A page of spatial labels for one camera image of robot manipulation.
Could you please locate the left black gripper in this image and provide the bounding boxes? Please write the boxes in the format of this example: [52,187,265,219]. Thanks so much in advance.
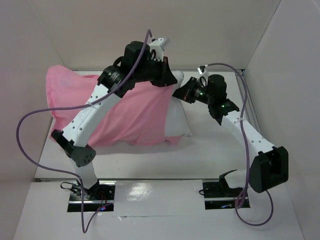
[134,56,178,88]

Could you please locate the white pillow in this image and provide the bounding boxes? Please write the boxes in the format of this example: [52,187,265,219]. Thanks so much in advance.
[164,70,193,142]

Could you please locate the pink pillowcase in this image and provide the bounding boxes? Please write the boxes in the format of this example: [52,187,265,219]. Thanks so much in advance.
[45,65,172,147]

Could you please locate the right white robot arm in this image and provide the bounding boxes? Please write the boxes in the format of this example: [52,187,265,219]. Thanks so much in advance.
[173,74,289,193]

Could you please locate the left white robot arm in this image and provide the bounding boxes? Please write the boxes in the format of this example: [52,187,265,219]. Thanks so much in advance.
[51,38,178,200]

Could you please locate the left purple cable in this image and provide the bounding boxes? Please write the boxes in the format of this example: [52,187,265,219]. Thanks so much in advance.
[16,29,153,234]

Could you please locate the purple cable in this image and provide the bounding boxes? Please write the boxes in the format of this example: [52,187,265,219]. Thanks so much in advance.
[16,29,153,234]
[198,62,273,227]

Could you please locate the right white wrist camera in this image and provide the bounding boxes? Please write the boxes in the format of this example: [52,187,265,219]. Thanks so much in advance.
[197,65,209,87]

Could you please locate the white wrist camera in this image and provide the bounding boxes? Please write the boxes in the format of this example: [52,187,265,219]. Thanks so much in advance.
[149,37,170,62]
[197,65,209,87]

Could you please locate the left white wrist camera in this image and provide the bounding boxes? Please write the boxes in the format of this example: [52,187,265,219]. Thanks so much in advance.
[149,37,170,62]

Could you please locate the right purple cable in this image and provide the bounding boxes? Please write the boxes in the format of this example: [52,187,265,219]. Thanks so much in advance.
[198,62,273,227]

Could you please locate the aluminium frame rail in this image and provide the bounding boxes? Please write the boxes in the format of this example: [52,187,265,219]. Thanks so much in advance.
[235,73,261,133]

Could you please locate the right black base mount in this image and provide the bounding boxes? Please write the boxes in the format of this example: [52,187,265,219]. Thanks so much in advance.
[198,181,243,210]

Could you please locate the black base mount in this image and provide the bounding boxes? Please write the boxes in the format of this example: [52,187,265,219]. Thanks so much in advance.
[60,181,116,213]
[198,181,243,210]

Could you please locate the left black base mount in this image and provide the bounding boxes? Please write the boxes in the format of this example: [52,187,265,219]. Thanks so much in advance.
[60,181,116,213]

